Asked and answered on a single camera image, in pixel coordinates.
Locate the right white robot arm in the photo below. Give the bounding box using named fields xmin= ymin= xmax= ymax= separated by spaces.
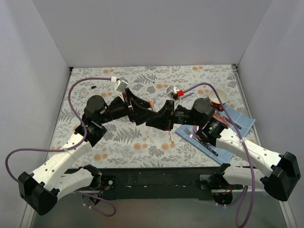
xmin=146 ymin=98 xmax=301 ymax=201

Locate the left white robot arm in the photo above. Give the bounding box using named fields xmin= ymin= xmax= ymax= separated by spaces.
xmin=18 ymin=88 xmax=160 ymax=215

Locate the floral tablecloth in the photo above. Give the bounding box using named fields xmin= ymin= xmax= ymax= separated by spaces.
xmin=51 ymin=65 xmax=248 ymax=169

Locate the pink dotted plate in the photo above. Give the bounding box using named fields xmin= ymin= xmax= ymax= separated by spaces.
xmin=194 ymin=113 xmax=230 ymax=133

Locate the red and white cup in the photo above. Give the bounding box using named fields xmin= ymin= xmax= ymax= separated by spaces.
xmin=208 ymin=88 xmax=228 ymax=112

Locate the blue checked cloth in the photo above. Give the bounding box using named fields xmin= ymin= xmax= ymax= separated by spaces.
xmin=175 ymin=104 xmax=255 ymax=165

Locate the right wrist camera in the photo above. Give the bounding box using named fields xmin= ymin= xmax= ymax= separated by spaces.
xmin=166 ymin=85 xmax=184 ymax=108

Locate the black handled fork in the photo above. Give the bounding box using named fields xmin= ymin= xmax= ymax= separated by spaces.
xmin=185 ymin=128 xmax=219 ymax=156

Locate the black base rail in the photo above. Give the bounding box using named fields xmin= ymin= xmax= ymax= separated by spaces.
xmin=82 ymin=166 xmax=240 ymax=201

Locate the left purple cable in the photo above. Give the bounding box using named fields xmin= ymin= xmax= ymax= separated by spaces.
xmin=5 ymin=76 xmax=118 ymax=183

